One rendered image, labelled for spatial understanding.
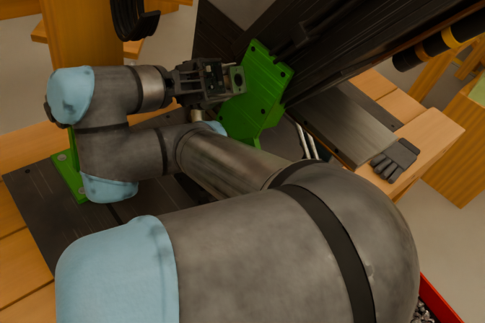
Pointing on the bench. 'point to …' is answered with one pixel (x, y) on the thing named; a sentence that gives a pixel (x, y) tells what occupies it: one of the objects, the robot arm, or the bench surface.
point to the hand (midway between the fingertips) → (229, 81)
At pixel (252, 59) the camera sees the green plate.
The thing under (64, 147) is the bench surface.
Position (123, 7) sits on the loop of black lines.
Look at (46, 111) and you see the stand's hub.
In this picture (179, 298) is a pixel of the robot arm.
